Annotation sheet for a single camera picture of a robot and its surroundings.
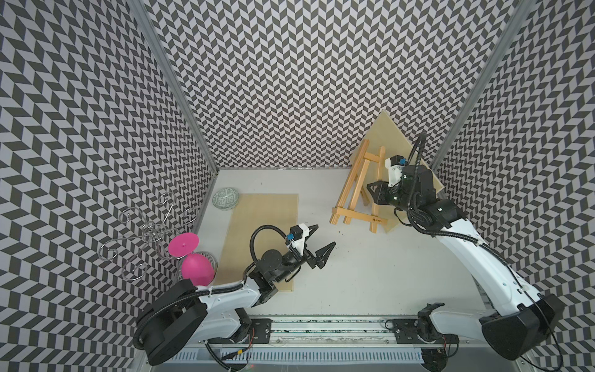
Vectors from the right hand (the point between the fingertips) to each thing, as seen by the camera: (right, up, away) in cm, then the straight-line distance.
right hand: (370, 190), depth 74 cm
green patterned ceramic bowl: (-58, -4, +31) cm, 66 cm away
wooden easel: (-9, -6, -4) cm, 11 cm away
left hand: (-14, -15, -2) cm, 21 cm away
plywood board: (+12, +23, +21) cm, 33 cm away
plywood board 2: (-42, -15, +25) cm, 51 cm away
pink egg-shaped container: (-51, -21, -11) cm, 56 cm away
